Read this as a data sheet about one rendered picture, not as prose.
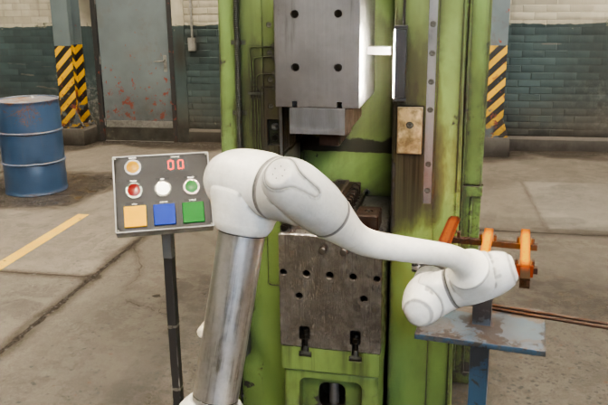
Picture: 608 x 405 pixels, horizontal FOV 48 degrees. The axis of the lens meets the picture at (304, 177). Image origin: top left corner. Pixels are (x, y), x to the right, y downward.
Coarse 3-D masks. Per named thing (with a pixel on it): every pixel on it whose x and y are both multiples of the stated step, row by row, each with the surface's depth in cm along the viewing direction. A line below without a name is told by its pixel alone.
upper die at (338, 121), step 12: (300, 108) 238; (312, 108) 238; (324, 108) 237; (336, 108) 236; (348, 108) 243; (360, 108) 273; (300, 120) 239; (312, 120) 239; (324, 120) 238; (336, 120) 237; (348, 120) 244; (300, 132) 241; (312, 132) 240; (324, 132) 239; (336, 132) 238
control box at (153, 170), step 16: (112, 160) 240; (128, 160) 241; (144, 160) 242; (160, 160) 243; (176, 160) 244; (192, 160) 245; (208, 160) 246; (128, 176) 239; (144, 176) 240; (160, 176) 241; (176, 176) 243; (192, 176) 244; (144, 192) 239; (176, 192) 241; (176, 208) 239; (208, 208) 241; (176, 224) 238; (192, 224) 239; (208, 224) 240
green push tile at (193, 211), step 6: (186, 204) 240; (192, 204) 240; (198, 204) 240; (186, 210) 239; (192, 210) 239; (198, 210) 240; (186, 216) 238; (192, 216) 239; (198, 216) 239; (186, 222) 238; (192, 222) 239
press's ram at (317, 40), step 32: (288, 0) 230; (320, 0) 228; (352, 0) 226; (288, 32) 233; (320, 32) 230; (352, 32) 228; (288, 64) 236; (320, 64) 233; (352, 64) 231; (288, 96) 238; (320, 96) 236; (352, 96) 233
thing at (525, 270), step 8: (528, 232) 228; (520, 240) 225; (528, 240) 220; (520, 248) 214; (528, 248) 214; (520, 256) 207; (528, 256) 207; (520, 264) 199; (528, 264) 201; (520, 272) 194; (528, 272) 194; (520, 280) 194; (528, 280) 189; (528, 288) 190
